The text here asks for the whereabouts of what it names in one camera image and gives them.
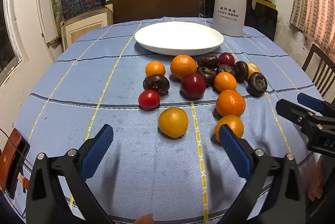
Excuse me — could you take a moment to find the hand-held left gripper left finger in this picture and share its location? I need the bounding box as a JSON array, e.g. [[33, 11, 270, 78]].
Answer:
[[25, 124, 116, 224]]

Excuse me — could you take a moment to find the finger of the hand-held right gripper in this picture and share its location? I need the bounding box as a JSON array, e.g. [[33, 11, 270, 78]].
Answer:
[[276, 99, 314, 133], [297, 93, 335, 116]]

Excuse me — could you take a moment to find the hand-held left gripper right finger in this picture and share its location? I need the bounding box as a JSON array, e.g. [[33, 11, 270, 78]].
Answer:
[[218, 125, 307, 224]]

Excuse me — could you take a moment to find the small orange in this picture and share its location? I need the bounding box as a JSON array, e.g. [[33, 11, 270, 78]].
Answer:
[[145, 61, 166, 77], [214, 115, 244, 141], [214, 72, 237, 92]]

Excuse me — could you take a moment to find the large orange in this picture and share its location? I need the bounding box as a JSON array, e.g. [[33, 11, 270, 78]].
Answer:
[[170, 55, 197, 80], [216, 90, 246, 118]]

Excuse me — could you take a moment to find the small pale yellow fruit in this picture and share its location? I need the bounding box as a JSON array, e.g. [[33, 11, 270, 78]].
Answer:
[[246, 62, 261, 80]]

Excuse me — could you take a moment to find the yellow orange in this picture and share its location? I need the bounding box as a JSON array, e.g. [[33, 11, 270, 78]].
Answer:
[[158, 107, 189, 138]]

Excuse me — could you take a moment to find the red cherry tomato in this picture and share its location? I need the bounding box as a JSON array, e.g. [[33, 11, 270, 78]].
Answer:
[[138, 90, 161, 109]]

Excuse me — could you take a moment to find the dark red plum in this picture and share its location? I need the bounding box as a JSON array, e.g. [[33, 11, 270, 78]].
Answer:
[[218, 52, 235, 67], [180, 73, 206, 100]]

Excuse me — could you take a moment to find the white plate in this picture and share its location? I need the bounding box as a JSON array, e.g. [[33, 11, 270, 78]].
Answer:
[[134, 21, 224, 56]]

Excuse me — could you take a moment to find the person's left hand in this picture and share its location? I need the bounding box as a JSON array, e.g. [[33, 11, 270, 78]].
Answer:
[[135, 214, 154, 224]]

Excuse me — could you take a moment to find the blue checked tablecloth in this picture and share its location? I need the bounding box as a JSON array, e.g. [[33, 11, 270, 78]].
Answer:
[[10, 17, 325, 224]]

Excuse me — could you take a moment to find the wooden chair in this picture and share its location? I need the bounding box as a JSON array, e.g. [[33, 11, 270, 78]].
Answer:
[[302, 43, 335, 99]]

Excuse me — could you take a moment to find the phone in brown case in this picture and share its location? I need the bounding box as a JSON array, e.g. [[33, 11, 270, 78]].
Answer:
[[0, 128, 30, 200]]

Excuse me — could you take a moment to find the black panel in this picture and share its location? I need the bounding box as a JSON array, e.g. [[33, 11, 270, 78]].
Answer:
[[243, 2, 278, 41]]

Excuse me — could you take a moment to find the brick patterned curtain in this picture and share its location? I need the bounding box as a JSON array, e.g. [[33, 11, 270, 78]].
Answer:
[[289, 0, 335, 52]]

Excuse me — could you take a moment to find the white thermos jug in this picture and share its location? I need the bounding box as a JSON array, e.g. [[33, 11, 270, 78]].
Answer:
[[212, 0, 259, 37]]

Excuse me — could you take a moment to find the window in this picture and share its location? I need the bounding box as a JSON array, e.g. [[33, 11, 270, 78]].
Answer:
[[0, 0, 24, 86]]

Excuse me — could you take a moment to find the white door panel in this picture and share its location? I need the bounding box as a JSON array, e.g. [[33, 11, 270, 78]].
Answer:
[[35, 0, 63, 44]]

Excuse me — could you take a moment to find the dark brown wooden board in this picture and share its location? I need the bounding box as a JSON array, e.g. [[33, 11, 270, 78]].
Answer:
[[105, 0, 206, 24]]

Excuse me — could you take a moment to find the green marbled board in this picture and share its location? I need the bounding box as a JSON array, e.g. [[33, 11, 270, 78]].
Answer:
[[50, 0, 66, 28]]

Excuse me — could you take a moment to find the pale wooden picture frame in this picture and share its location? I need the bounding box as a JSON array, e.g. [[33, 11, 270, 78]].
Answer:
[[60, 4, 113, 50]]

